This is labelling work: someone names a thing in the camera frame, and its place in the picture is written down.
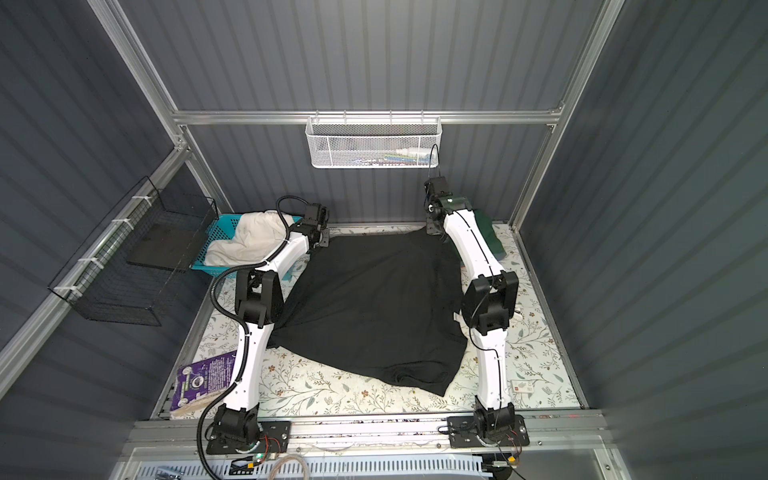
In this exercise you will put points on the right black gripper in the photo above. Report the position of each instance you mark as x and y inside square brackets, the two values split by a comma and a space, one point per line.
[430, 229]

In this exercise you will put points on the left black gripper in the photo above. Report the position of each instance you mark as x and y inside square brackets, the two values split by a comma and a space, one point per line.
[322, 232]

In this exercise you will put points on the black t-shirt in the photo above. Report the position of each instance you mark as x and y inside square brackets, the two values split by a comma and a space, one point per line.
[380, 306]

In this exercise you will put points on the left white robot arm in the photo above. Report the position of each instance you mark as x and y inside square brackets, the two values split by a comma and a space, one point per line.
[248, 292]

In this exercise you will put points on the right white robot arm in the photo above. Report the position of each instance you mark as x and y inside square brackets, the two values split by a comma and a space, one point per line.
[487, 308]

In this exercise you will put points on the white bottle in basket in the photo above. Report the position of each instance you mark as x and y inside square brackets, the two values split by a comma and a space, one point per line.
[415, 152]

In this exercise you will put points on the folded green t-shirt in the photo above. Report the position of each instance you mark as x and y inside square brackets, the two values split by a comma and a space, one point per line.
[488, 232]

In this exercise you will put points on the white t-shirt in basket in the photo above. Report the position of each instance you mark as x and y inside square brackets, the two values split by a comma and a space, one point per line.
[244, 238]

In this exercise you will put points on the teal plastic laundry basket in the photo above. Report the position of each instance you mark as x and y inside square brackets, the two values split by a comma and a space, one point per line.
[283, 257]

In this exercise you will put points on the purple book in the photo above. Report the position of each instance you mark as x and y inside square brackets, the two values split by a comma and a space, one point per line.
[198, 383]

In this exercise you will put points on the floral table mat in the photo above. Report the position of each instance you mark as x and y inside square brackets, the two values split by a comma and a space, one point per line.
[536, 374]

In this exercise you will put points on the white wire wall basket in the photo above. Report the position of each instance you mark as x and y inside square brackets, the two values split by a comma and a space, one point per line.
[370, 144]

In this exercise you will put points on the black wire side basket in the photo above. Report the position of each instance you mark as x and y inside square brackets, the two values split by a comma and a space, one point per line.
[132, 272]

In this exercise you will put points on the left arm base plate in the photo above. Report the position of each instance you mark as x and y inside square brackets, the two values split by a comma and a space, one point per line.
[268, 437]

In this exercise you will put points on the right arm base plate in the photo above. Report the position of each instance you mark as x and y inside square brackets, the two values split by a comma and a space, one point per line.
[466, 432]

